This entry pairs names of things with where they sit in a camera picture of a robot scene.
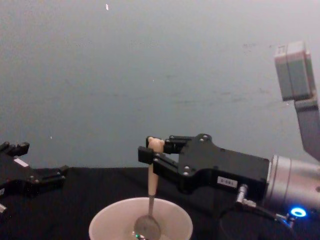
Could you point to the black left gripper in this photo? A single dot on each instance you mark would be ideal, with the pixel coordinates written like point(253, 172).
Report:
point(17, 175)

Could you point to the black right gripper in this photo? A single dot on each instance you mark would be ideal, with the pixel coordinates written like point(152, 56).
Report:
point(220, 167)

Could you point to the silver and grey right arm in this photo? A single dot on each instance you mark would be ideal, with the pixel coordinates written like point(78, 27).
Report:
point(292, 175)

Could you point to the black table cloth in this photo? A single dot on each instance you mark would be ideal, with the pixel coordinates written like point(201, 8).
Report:
point(75, 200)

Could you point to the white round bowl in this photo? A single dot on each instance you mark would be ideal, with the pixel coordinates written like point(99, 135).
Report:
point(112, 220)

